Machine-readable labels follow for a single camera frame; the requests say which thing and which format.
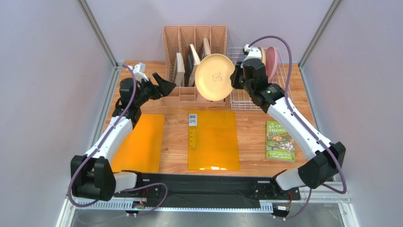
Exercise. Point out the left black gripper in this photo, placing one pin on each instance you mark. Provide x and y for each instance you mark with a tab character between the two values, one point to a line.
164	88

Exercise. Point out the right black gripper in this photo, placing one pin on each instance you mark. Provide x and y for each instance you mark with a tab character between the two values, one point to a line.
238	77

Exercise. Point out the yellow bear plate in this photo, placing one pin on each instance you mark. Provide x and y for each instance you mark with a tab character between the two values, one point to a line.
212	79

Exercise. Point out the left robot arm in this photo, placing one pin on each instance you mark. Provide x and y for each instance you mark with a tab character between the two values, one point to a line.
91	174

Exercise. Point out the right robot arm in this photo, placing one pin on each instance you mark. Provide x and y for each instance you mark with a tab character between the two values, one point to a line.
324	158

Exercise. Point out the left book blue cover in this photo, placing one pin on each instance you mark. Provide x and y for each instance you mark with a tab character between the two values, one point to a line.
179	70

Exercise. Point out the middle book black cover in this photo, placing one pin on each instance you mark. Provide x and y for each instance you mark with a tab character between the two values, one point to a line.
193	61

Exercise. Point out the right book grey cover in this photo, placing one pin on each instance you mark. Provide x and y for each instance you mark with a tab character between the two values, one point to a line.
206	51

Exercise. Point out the pink plate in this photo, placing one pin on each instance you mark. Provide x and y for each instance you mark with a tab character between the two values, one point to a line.
272	61

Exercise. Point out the pink plastic file organizer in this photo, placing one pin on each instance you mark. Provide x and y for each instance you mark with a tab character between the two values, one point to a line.
183	47

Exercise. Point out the left orange plastic sheet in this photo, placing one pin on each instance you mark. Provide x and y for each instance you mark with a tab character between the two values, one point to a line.
141	149

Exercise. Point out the orange plastic sheet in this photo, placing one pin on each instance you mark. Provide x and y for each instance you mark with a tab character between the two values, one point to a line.
141	149
212	141

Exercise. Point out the centre orange plastic sheet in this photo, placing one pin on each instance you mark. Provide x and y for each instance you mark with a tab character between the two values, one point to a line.
212	141

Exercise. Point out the green treehouse book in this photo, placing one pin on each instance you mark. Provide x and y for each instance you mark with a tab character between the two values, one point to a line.
280	146

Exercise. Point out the white wire dish rack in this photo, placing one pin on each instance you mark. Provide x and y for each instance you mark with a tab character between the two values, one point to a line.
239	99

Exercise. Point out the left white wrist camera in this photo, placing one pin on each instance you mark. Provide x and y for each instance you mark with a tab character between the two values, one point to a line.
139	72

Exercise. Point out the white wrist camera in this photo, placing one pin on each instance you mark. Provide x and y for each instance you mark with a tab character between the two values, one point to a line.
251	53
139	72

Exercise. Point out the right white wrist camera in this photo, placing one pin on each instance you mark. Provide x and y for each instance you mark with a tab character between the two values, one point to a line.
251	53

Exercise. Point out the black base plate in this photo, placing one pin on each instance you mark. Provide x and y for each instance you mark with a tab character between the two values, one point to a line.
208	191

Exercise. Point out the aluminium rail frame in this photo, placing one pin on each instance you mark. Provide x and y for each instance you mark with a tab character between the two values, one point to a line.
321	207

